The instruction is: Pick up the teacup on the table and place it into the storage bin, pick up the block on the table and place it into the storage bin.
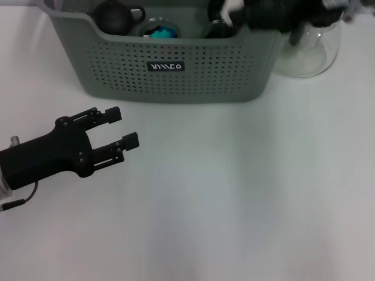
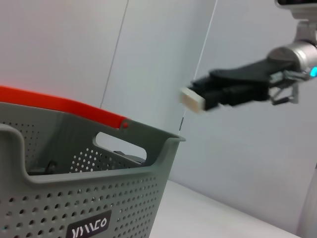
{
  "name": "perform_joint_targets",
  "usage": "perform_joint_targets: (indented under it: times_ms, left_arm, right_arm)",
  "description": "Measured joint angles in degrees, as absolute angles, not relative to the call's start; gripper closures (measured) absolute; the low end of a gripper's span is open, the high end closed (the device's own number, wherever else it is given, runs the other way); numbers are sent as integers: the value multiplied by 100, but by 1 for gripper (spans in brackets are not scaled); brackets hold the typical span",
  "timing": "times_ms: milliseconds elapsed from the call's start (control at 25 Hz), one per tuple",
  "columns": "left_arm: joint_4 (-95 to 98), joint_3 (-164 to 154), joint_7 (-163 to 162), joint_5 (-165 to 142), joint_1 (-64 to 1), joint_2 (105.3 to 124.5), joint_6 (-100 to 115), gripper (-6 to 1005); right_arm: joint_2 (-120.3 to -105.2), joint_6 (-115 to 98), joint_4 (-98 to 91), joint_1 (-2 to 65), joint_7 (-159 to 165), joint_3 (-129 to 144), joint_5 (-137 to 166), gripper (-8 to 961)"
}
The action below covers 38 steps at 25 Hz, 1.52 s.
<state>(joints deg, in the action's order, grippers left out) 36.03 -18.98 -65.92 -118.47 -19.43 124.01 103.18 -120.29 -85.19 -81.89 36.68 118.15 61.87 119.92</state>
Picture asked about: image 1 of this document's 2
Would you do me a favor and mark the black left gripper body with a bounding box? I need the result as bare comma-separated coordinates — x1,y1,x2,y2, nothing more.
0,116,94,190

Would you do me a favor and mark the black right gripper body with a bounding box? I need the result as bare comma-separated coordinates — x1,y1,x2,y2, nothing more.
244,0,326,33

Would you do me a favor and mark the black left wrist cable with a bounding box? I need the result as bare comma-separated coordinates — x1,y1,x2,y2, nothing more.
0,181,39,212

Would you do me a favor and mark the glass carafe black lid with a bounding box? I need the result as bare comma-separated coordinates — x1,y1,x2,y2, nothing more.
274,13,343,78

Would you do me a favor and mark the grey-green perforated plastic basket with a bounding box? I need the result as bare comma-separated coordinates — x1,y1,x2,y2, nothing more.
43,0,305,105

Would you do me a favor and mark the dark brown clay teapot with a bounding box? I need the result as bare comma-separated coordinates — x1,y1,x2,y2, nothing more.
94,0,146,36

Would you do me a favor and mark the teal square toy plate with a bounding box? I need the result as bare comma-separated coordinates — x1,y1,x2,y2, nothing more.
150,26,173,39

